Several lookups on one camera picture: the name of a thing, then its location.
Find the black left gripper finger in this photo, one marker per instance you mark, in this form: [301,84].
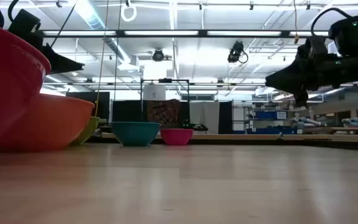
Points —
[62,63]

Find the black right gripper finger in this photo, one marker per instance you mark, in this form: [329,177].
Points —
[287,77]
[301,98]

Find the large red plastic bowl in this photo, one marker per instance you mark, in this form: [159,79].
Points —
[8,84]

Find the orange plastic bowl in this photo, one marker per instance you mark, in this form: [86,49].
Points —
[48,123]

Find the green plastic bowl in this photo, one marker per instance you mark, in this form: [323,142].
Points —
[87,129]

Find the teal plastic bowl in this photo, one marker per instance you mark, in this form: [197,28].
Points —
[135,133]

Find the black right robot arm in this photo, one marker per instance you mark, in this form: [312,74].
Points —
[354,40]

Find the shelf with blue bins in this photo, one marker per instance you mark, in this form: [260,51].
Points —
[267,115]

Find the black monitor screen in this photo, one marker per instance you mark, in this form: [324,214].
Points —
[89,104]

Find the narrow black panel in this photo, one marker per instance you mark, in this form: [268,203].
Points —
[225,117]

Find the black divider panel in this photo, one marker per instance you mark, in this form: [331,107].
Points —
[126,110]

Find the white curtain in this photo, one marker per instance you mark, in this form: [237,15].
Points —
[204,116]

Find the round black ceiling fixture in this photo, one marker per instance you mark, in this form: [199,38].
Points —
[158,55]

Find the black device on bench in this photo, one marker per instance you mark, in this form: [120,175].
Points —
[196,127]

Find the brown patterned cloth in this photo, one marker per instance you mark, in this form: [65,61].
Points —
[163,112]

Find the pink plastic bowl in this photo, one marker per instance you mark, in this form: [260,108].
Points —
[176,137]

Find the black ceiling-mounted camera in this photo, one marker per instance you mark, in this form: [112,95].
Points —
[236,52]

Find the black metal frame stand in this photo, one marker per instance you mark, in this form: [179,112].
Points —
[165,81]

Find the black overhead frame beam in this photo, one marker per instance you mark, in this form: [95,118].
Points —
[166,33]

